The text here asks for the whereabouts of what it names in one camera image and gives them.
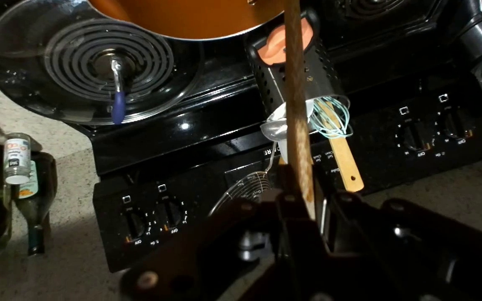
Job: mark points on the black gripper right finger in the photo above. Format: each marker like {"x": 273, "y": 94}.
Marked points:
{"x": 419, "y": 256}

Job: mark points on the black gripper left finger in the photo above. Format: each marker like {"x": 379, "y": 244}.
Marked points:
{"x": 225, "y": 251}

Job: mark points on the wooden spoon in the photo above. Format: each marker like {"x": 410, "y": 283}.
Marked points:
{"x": 298, "y": 139}

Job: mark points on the black stove knob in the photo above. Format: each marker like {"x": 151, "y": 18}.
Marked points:
{"x": 134, "y": 222}
{"x": 171, "y": 214}
{"x": 451, "y": 125}
{"x": 414, "y": 135}

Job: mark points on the black electric stove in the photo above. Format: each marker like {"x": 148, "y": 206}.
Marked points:
{"x": 196, "y": 144}

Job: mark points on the wooden spatula with hole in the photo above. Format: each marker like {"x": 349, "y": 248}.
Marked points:
{"x": 344, "y": 159}

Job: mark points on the shiny metal ladle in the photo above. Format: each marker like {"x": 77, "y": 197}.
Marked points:
{"x": 275, "y": 125}

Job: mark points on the teal whisk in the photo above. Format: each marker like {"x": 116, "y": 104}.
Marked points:
{"x": 325, "y": 100}

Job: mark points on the green glass bottle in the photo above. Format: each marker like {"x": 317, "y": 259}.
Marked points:
{"x": 39, "y": 211}

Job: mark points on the perforated metal utensil holder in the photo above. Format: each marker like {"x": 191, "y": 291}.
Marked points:
{"x": 325, "y": 72}

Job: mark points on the small white label spice jar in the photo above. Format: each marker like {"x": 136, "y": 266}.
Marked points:
{"x": 17, "y": 159}

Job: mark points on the large black coil burner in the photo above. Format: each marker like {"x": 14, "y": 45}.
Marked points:
{"x": 67, "y": 60}

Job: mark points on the small black coil burner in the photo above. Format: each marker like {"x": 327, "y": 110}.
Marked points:
{"x": 375, "y": 5}

